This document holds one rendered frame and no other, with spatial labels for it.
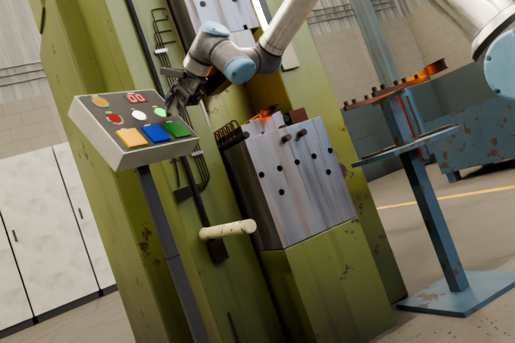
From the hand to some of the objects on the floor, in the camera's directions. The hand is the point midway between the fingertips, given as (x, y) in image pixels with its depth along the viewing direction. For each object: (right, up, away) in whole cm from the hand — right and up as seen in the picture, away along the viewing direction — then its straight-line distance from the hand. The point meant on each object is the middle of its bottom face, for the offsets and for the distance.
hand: (168, 112), depth 175 cm
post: (+22, -106, -7) cm, 109 cm away
